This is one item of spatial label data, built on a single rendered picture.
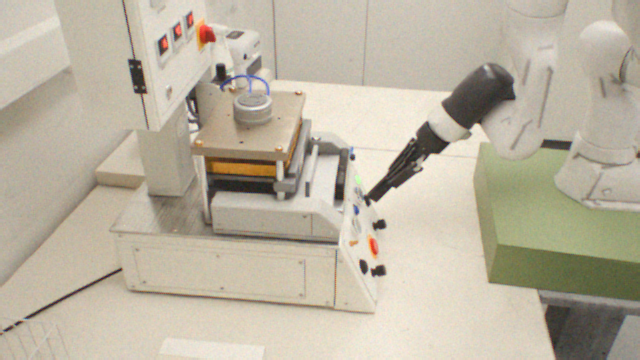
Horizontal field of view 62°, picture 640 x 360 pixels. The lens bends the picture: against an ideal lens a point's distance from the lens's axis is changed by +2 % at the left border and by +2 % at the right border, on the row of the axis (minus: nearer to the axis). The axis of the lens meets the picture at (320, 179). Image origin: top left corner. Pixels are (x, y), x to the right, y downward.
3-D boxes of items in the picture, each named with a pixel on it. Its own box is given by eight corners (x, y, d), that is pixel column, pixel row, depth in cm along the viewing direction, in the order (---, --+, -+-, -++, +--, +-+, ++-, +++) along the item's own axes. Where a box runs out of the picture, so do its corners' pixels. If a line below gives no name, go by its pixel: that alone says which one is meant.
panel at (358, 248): (376, 306, 112) (341, 241, 104) (378, 220, 137) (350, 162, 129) (385, 304, 112) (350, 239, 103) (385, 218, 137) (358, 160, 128)
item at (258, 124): (163, 184, 103) (152, 124, 96) (209, 114, 128) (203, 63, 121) (287, 193, 101) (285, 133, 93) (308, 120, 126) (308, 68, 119)
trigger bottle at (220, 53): (208, 94, 192) (200, 25, 179) (224, 87, 198) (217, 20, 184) (226, 100, 188) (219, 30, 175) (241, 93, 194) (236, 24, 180)
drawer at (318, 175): (199, 215, 109) (195, 183, 105) (227, 160, 127) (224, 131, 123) (342, 225, 106) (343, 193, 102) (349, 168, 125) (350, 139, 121)
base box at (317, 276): (128, 293, 115) (112, 231, 106) (184, 195, 147) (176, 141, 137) (375, 315, 111) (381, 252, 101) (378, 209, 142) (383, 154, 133)
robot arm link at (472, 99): (502, 147, 120) (482, 118, 127) (550, 105, 114) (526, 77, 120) (451, 121, 110) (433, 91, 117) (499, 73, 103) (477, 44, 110)
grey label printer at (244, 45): (186, 82, 201) (180, 38, 192) (209, 64, 217) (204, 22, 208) (247, 90, 196) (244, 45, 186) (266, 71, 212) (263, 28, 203)
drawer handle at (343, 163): (334, 199, 107) (334, 183, 105) (339, 161, 120) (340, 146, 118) (344, 200, 107) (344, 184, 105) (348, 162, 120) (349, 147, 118)
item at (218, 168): (203, 178, 105) (197, 136, 100) (230, 127, 123) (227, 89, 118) (288, 184, 103) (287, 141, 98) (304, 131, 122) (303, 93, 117)
